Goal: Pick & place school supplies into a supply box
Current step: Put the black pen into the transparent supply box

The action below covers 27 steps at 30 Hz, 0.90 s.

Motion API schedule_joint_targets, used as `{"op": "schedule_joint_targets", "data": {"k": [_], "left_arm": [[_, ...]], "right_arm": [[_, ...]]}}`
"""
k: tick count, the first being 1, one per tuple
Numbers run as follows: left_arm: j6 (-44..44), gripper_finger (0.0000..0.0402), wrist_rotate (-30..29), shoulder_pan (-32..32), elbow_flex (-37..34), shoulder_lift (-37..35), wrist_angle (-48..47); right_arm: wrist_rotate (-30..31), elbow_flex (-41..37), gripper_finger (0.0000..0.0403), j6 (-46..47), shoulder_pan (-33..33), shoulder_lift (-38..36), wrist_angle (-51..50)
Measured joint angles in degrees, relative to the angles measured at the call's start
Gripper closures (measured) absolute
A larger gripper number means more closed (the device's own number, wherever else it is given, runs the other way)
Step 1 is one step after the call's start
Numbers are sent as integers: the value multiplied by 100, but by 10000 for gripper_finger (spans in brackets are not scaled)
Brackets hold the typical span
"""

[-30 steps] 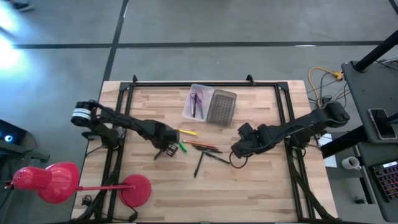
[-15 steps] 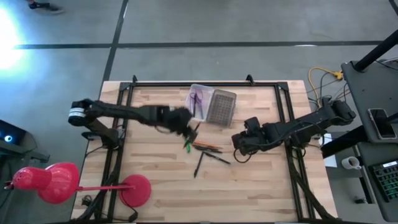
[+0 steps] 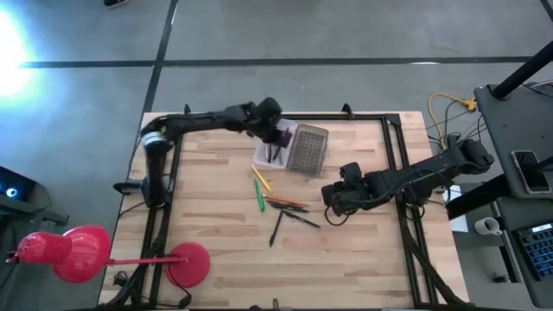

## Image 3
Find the white plastic tray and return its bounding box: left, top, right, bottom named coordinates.
left=251, top=118, right=299, bottom=170

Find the yellow pencil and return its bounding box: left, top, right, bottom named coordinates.
left=251, top=164, right=273, bottom=194

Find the orange pencil with eraser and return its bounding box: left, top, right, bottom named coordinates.
left=262, top=194, right=310, bottom=207

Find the green highlighter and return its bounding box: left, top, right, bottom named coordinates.
left=253, top=178, right=266, bottom=213

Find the long matte black pen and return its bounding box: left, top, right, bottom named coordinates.
left=269, top=209, right=285, bottom=248

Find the white paper sheet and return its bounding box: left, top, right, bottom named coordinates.
left=448, top=185, right=470, bottom=234

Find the black flat stand beam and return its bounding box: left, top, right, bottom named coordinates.
left=444, top=157, right=553, bottom=221

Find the white mug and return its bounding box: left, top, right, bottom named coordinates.
left=474, top=215, right=504, bottom=237

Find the grey side cart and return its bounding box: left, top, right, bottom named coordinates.
left=473, top=81, right=553, bottom=310

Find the black smartphone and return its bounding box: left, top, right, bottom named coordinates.
left=511, top=149, right=553, bottom=194

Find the keypad with blue keys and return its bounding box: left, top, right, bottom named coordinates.
left=513, top=222, right=553, bottom=281

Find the black round stand pole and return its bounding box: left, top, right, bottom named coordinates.
left=492, top=41, right=553, bottom=100

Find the red desk lamp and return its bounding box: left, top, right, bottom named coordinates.
left=4, top=224, right=212, bottom=289

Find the black device with blue light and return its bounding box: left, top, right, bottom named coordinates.
left=0, top=166, right=70, bottom=225

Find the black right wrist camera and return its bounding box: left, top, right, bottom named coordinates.
left=340, top=162, right=363, bottom=183

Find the black aluminium table frame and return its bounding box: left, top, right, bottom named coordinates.
left=110, top=103, right=472, bottom=310

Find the yellow cable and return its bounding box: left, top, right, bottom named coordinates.
left=427, top=92, right=479, bottom=148

